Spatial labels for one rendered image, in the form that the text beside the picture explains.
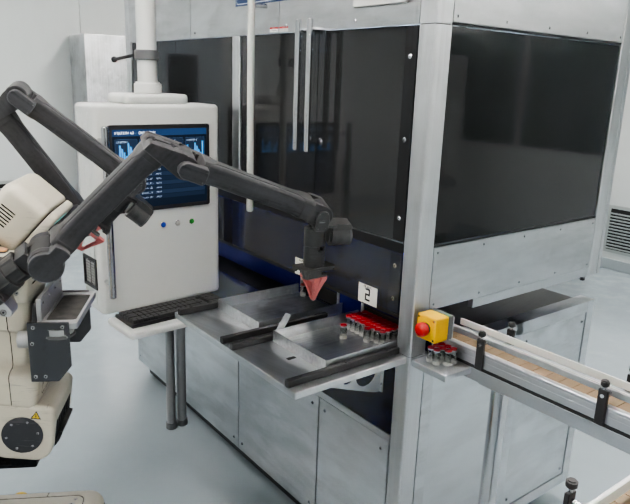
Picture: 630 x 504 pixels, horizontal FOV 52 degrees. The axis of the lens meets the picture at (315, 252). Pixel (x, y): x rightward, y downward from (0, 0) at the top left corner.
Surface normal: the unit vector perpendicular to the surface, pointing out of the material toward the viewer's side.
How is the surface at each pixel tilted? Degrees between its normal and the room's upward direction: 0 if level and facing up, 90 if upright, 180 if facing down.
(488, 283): 90
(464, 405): 90
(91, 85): 90
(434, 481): 90
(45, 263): 107
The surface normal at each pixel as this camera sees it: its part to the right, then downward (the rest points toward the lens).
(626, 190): -0.80, 0.13
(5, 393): 0.14, 0.26
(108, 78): 0.61, 0.22
